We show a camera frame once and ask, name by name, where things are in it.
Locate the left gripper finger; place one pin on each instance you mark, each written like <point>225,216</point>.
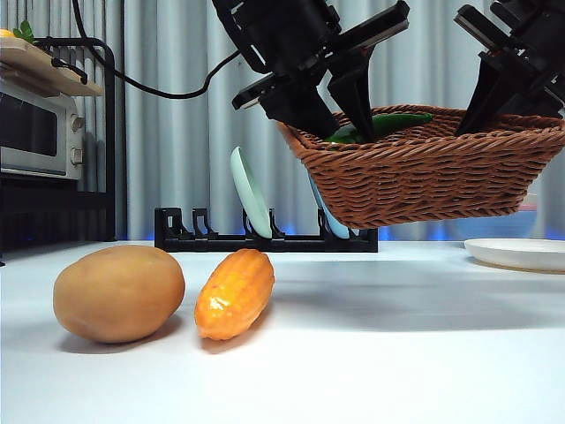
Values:
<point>355,97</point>
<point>300,108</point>

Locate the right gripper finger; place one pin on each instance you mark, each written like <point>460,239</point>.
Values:
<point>490,93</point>
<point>540,101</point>

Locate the green cucumber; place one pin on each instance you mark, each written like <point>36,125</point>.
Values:
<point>399,121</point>

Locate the brown wicker basket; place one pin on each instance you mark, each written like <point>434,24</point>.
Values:
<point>419,176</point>

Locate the orange corn cob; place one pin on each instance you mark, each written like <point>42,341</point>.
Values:
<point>234,296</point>

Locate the tan potato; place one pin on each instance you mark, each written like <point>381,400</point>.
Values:
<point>115,296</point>

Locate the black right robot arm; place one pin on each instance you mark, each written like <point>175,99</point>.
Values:
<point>538,31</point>

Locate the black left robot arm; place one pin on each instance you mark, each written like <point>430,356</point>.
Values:
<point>273,35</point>

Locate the beige bowl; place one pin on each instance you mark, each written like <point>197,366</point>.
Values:
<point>532,199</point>

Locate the pale green plate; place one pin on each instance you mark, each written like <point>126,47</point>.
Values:
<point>251,194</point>

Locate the pink bowl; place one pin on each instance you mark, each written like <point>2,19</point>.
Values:
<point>529,208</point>

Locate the light blue plate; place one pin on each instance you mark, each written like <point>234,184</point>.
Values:
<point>334,227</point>

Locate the grey pleated curtain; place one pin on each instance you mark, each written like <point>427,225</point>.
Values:
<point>176,176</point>

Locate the white plate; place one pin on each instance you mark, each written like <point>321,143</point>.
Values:
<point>516,254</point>

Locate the black dish rack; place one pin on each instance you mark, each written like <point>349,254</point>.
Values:
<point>212,243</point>

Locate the black metal shelf rack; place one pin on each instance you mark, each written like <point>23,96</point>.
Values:
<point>110,146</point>

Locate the silver toaster oven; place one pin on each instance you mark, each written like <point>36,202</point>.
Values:
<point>31,128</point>

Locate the green leaves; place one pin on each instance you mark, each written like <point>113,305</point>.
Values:
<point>24,32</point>

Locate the orange fruit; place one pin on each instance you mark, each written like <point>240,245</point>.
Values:
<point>5,34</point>

